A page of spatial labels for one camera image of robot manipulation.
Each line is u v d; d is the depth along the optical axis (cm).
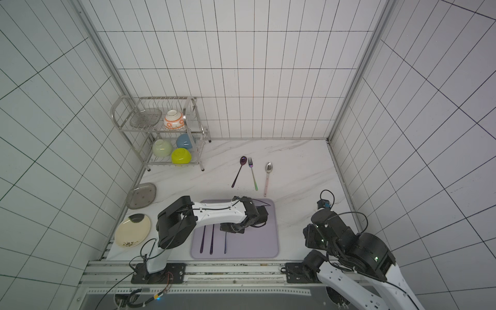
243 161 107
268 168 103
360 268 38
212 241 81
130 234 82
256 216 63
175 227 48
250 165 107
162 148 104
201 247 79
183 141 110
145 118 93
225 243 79
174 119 85
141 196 95
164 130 86
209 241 81
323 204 57
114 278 73
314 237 55
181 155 101
